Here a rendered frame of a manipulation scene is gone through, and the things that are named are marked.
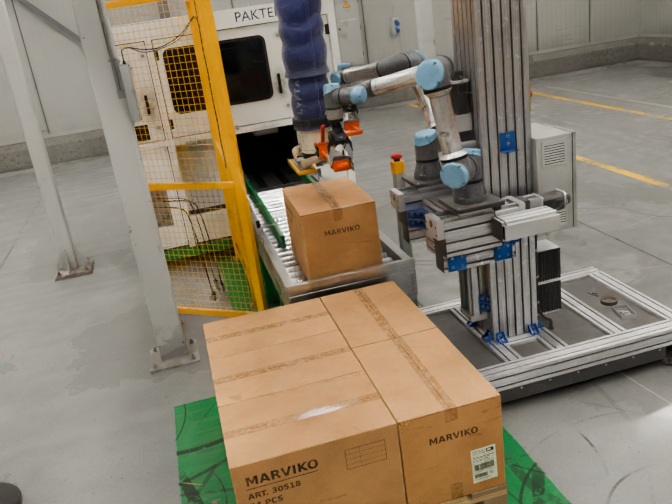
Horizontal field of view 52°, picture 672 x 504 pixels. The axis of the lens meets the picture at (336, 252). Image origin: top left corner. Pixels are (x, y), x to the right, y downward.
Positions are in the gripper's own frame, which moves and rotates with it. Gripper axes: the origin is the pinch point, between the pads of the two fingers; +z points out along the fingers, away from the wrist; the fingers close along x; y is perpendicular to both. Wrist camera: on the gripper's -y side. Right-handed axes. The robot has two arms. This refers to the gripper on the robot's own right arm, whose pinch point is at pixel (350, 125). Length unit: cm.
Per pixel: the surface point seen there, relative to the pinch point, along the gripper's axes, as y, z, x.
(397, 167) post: 10.0, 27.7, 22.9
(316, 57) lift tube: 41, -44, -22
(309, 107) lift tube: 40, -20, -29
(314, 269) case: 60, 60, -43
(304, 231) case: 60, 38, -45
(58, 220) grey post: -210, 76, -214
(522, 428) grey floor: 145, 124, 29
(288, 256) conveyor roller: 7, 69, -49
